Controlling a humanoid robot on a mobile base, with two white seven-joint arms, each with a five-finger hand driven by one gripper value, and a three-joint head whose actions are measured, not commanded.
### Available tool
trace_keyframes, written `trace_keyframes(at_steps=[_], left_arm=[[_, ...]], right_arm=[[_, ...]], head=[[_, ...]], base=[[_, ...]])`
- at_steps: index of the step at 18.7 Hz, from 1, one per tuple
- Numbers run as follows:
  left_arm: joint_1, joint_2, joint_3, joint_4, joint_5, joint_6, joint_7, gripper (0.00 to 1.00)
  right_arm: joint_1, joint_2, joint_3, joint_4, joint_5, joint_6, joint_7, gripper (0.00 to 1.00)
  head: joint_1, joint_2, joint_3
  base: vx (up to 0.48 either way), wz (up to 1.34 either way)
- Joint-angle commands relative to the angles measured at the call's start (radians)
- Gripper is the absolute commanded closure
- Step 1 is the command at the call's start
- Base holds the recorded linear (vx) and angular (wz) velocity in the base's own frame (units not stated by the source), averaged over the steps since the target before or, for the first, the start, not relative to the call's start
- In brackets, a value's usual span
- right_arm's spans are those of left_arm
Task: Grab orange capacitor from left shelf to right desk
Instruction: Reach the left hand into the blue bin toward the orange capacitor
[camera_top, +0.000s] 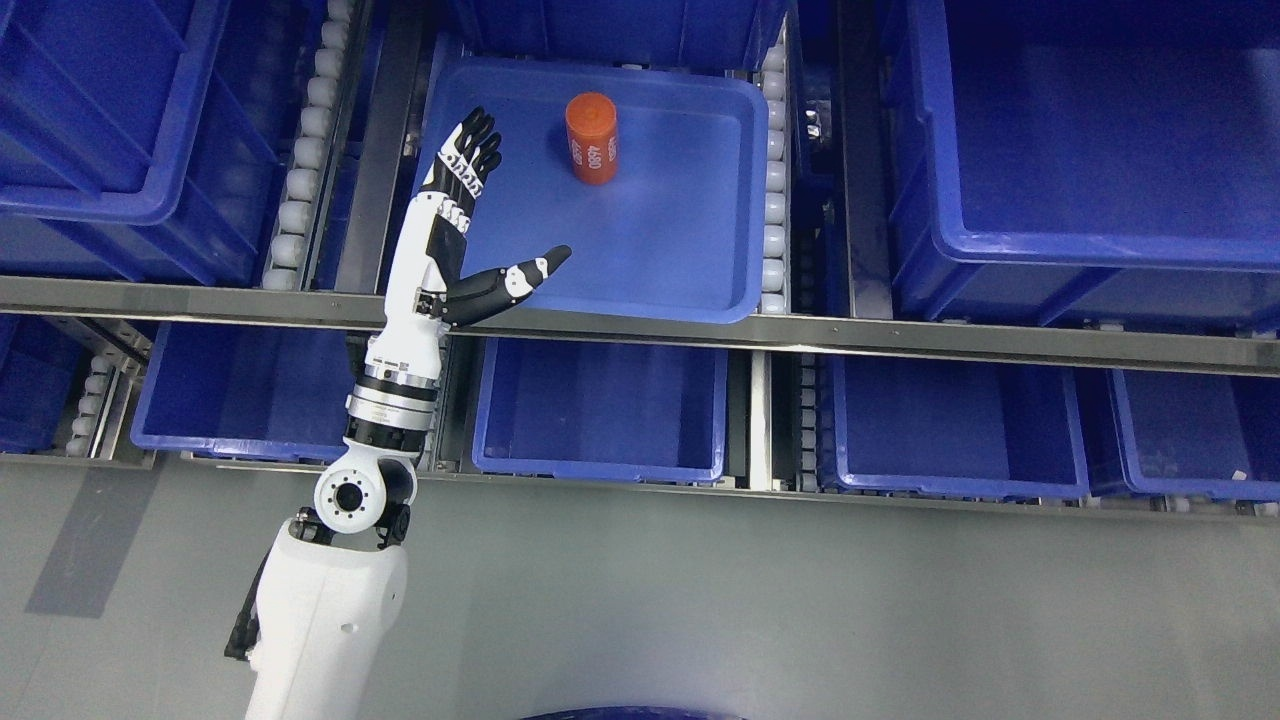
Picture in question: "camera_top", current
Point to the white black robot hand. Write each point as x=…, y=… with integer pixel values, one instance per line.
x=427, y=291

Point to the orange cylindrical capacitor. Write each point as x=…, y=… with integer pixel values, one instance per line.
x=593, y=132

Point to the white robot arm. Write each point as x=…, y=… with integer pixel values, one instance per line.
x=333, y=582

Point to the white roller track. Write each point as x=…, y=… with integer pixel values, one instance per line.
x=772, y=80
x=90, y=407
x=289, y=264

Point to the blue shallow tray bin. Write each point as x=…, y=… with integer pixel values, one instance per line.
x=677, y=234

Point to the blue bin lower middle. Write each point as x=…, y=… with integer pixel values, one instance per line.
x=596, y=411

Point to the large blue bin upper left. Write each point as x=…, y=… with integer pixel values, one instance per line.
x=144, y=141

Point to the large blue bin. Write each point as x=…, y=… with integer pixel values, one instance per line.
x=144, y=141
x=1071, y=162

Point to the blue bin top middle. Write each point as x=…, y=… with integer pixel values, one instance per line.
x=703, y=35

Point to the white roller track middle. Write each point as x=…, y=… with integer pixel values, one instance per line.
x=772, y=80

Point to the white roller track lower left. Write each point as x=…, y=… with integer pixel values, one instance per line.
x=90, y=407

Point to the blue bin far left lower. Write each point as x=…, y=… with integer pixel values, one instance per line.
x=38, y=364

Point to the large blue bin upper right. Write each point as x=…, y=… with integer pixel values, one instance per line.
x=1071, y=162

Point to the blue bin far right lower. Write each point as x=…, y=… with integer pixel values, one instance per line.
x=1209, y=435

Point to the metal shelf front rail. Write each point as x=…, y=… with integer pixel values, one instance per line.
x=798, y=334

